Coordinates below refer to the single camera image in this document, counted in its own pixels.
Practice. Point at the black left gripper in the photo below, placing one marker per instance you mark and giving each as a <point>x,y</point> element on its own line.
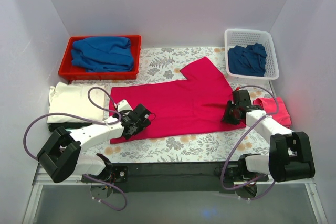
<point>143,120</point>

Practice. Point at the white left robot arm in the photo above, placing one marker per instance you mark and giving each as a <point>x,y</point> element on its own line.
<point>62,154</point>

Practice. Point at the floral patterned table mat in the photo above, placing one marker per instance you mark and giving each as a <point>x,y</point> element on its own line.
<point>163,65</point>

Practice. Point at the red plastic tray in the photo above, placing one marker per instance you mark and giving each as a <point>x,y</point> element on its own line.
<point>71,73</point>

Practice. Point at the folded royal blue t shirt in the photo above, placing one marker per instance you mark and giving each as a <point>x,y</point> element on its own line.
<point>103,54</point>

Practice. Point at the folded pink t shirt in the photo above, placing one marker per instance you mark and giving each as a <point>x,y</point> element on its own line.
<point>269,105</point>

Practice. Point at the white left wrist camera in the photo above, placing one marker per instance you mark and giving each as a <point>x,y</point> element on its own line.
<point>123,107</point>

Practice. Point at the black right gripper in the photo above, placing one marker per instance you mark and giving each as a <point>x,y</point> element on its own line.
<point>228,115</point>

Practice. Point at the navy blue t shirt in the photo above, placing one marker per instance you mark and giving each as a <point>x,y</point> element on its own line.
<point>248,61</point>

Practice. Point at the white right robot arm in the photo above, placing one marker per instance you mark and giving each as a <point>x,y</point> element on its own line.
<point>290,156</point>

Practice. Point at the crimson red t shirt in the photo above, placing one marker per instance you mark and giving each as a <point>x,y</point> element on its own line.
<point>195,105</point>

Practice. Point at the white plastic laundry basket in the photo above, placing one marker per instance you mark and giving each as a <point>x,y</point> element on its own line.
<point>244,37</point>

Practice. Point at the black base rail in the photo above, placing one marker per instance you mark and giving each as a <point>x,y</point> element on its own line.
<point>166,177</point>

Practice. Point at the folded black t shirt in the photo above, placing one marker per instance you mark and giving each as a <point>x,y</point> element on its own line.
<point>68,125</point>

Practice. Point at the folded white t shirt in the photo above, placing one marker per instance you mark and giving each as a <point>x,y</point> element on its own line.
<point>73,99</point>

